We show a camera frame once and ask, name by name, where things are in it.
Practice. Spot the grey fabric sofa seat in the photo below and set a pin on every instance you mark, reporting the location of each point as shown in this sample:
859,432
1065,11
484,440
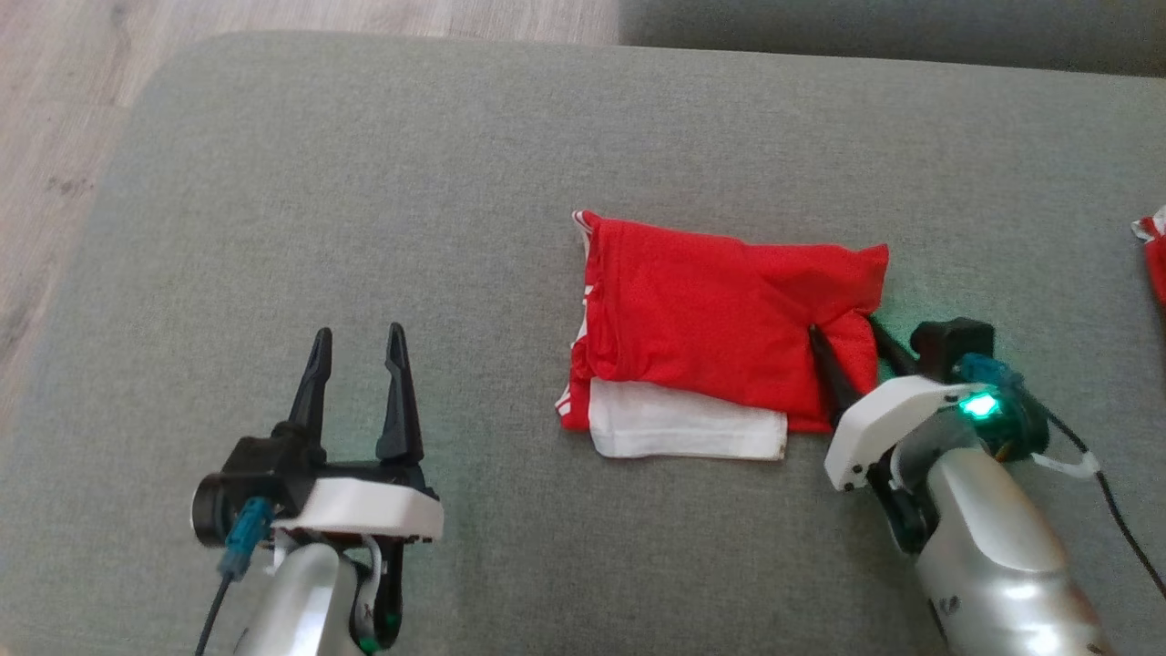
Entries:
547,137

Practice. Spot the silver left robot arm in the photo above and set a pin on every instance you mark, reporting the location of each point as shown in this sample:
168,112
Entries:
301,601

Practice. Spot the red white basketball jersey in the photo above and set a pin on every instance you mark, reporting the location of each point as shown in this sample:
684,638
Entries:
710,310

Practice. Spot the red shorts white stripe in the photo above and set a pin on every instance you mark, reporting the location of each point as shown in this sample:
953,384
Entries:
1159,264

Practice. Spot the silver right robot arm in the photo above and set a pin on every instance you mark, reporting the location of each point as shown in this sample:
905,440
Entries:
993,556

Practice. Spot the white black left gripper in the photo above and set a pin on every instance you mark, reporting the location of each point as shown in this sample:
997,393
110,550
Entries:
373,508

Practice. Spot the grey fabric sofa cushion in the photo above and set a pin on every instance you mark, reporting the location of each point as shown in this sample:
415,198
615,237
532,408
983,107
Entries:
911,27

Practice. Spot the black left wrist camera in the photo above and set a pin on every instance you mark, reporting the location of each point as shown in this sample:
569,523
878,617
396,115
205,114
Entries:
255,474

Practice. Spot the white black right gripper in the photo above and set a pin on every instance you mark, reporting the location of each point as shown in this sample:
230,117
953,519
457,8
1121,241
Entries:
884,424

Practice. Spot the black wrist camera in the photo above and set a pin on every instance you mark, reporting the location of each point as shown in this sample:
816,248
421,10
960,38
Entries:
952,342
255,474

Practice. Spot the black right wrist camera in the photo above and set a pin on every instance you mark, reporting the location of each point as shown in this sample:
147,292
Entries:
952,342

